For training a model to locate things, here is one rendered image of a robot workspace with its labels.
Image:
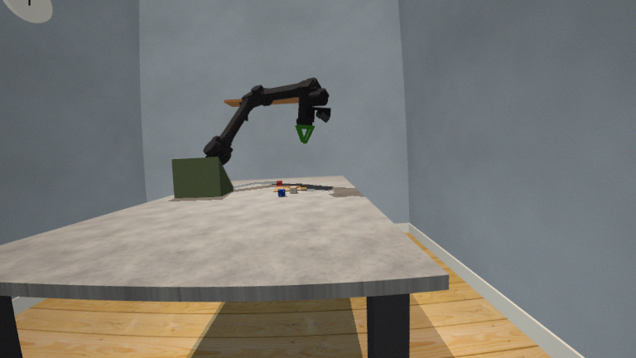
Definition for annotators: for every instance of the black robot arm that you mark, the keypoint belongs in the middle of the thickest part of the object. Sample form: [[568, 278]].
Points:
[[313, 95]]

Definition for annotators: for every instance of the tan square mat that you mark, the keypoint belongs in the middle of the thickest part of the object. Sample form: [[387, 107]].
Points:
[[287, 188]]

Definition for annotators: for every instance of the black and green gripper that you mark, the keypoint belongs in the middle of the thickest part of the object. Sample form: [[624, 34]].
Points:
[[303, 123]]

